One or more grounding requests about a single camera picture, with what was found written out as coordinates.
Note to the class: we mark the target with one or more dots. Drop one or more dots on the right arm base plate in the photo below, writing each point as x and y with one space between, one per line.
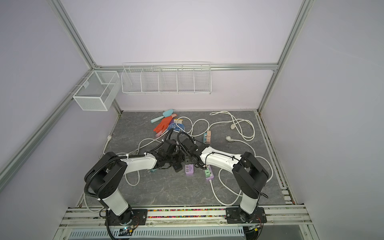
236 215

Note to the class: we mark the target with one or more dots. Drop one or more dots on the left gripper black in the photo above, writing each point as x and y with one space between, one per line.
180 155

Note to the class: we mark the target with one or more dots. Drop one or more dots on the white mesh basket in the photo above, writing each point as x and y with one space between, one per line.
98 91

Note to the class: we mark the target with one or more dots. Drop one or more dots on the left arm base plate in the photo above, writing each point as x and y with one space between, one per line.
127 216

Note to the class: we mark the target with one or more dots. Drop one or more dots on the purple power strip right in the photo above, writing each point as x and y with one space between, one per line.
211 177

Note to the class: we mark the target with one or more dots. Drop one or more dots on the aluminium rail front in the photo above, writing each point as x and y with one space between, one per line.
183 216

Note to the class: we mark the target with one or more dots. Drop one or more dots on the purple power strip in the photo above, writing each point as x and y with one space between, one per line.
211 177
189 169

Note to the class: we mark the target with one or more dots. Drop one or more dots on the green charger on right strip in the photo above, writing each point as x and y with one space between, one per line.
207 173

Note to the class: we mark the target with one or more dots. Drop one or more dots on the white wire basket wide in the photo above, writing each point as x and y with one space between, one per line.
166 78

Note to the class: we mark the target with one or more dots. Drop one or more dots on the teal spatula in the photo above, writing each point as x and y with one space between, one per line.
164 115

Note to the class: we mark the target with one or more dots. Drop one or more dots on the purple power strip middle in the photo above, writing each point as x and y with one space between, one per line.
189 169

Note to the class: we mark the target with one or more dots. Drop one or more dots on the red rubber glove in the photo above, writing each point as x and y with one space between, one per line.
163 125

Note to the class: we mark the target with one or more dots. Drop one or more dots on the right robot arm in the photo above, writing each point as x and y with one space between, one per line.
250 174

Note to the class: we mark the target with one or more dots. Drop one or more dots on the black power strip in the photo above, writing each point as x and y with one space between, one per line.
178 167

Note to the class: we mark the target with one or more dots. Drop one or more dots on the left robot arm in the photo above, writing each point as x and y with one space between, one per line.
103 179

